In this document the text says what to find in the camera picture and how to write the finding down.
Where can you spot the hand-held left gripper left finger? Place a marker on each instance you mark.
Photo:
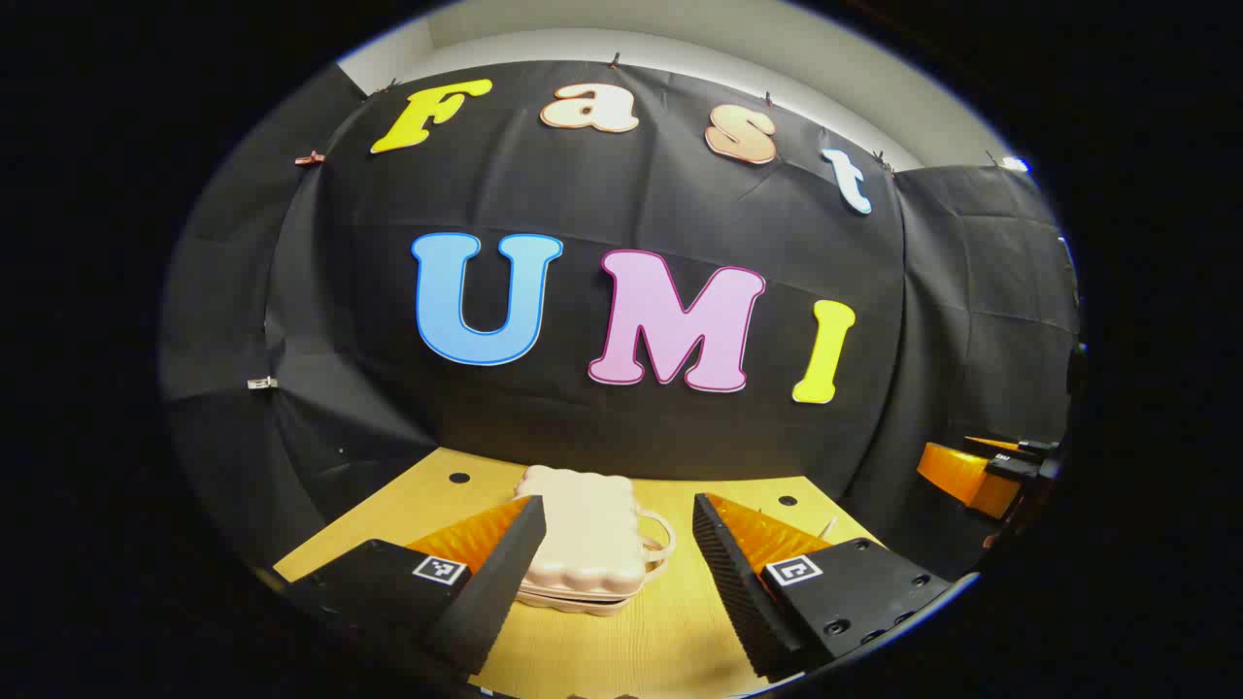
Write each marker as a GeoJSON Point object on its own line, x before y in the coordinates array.
{"type": "Point", "coordinates": [505, 573]}

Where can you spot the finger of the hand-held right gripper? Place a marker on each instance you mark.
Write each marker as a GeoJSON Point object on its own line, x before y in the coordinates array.
{"type": "Point", "coordinates": [961, 478]}
{"type": "Point", "coordinates": [1029, 449]}

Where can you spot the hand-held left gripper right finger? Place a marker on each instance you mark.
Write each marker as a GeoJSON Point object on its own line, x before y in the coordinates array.
{"type": "Point", "coordinates": [728, 582]}

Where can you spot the pink suitcase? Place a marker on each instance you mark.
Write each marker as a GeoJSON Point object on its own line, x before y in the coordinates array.
{"type": "Point", "coordinates": [587, 534]}

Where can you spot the white skin care tube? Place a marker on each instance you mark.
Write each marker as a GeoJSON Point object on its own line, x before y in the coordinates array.
{"type": "Point", "coordinates": [826, 529]}

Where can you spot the black backdrop cloth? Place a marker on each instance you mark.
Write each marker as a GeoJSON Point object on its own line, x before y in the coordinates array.
{"type": "Point", "coordinates": [583, 194]}

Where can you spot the red metal clip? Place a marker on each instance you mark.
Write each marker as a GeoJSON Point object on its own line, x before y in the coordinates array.
{"type": "Point", "coordinates": [311, 157]}

